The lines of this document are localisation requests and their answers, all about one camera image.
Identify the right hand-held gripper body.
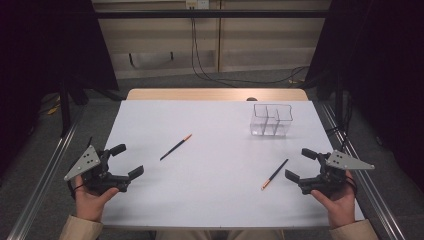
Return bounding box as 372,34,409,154
298,149,375,198

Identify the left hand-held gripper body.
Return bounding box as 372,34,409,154
63,144,132,196

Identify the dark blue pen orange end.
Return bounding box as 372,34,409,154
159,133,193,162
260,158,290,192

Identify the clear plastic pen holder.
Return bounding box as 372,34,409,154
249,103,294,138

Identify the person's right hand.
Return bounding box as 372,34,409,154
310,169,357,229

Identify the person's left hand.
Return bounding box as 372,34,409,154
73,175,120,224

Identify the black metal stand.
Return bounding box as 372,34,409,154
59,79,73,138

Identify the white table cover sheet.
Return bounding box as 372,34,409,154
99,99,366,229

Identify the wooden table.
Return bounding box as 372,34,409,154
125,87,309,102

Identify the black curtain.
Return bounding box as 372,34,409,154
304,0,424,191
0,0,119,174

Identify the black horizontal bar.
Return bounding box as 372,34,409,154
94,9,329,19

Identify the aluminium rail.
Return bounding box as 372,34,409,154
319,101,406,240
6,109,86,240

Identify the black floor cable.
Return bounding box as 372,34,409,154
190,6,309,88

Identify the white wall socket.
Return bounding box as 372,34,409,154
185,0,210,10

